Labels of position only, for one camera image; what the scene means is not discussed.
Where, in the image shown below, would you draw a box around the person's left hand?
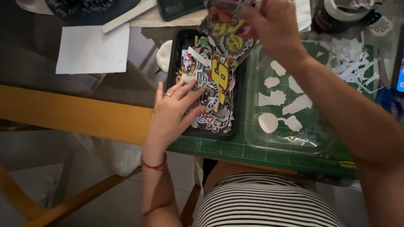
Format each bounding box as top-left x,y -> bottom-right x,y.
143,80 -> 207,156

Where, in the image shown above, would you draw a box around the person's right hand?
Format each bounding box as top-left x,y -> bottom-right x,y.
241,0 -> 309,62

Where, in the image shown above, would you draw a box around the bunch of colourful stickers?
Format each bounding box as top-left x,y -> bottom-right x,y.
198,0 -> 261,62

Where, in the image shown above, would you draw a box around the pile of colourful stickers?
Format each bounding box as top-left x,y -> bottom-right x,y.
175,35 -> 238,134

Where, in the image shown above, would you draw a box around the white paper piece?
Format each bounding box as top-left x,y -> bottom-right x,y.
292,0 -> 312,33

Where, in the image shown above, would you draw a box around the dark green tablet case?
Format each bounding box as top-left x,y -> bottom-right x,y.
157,0 -> 206,22

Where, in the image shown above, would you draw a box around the black plastic tray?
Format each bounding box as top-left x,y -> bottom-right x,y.
165,28 -> 246,141

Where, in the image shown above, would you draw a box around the white sticker backing cutouts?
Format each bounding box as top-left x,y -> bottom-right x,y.
258,60 -> 314,134

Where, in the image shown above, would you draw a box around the white tape roll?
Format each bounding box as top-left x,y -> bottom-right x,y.
323,0 -> 375,22

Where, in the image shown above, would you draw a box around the white round object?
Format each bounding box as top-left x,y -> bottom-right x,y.
156,40 -> 173,74

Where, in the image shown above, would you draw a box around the beige wooden board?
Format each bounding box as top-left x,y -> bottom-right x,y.
129,6 -> 209,28

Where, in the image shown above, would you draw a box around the heap of white paper scraps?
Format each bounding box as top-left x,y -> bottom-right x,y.
327,31 -> 383,94

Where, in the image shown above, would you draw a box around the white flat strip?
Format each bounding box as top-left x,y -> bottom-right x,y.
101,0 -> 158,34

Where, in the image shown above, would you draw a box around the clear plastic container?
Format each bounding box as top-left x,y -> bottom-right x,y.
246,40 -> 336,156

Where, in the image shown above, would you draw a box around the green cutting mat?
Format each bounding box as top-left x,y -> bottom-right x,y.
167,40 -> 377,180

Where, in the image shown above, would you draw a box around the black smartphone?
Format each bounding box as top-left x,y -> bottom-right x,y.
391,31 -> 404,94

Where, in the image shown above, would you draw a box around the dark round fuzzy hat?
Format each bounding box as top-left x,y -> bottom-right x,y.
44,0 -> 141,26

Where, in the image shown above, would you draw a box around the white paper sheet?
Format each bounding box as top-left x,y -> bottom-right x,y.
56,23 -> 131,75

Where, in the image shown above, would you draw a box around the black white striped shirt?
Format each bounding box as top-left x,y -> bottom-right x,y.
193,172 -> 348,227

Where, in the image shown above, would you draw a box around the blue handled scissors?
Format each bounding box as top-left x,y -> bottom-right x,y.
375,86 -> 404,121

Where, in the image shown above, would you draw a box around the red string bracelet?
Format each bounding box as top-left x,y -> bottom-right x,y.
140,153 -> 168,172

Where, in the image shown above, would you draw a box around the yellow wooden table frame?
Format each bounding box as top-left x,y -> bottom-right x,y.
0,84 -> 202,227

